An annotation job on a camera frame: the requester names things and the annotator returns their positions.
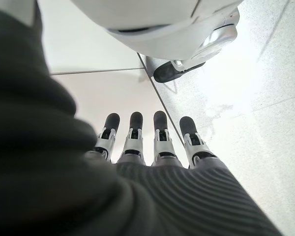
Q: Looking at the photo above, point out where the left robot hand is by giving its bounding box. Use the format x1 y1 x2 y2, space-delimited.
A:
0 0 283 236

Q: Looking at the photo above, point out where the black robot left foot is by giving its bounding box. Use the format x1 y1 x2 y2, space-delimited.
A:
153 59 207 84

